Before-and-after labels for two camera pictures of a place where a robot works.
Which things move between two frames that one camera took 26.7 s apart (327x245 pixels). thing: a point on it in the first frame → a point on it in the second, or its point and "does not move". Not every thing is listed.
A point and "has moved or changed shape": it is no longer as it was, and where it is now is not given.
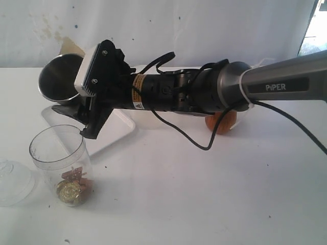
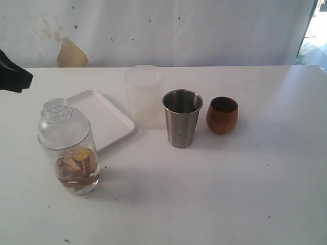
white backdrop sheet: (199, 33) does not move
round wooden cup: (226, 123) does not move
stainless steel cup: (56, 79) → (182, 107)
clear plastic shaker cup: (60, 152) has moved or changed shape
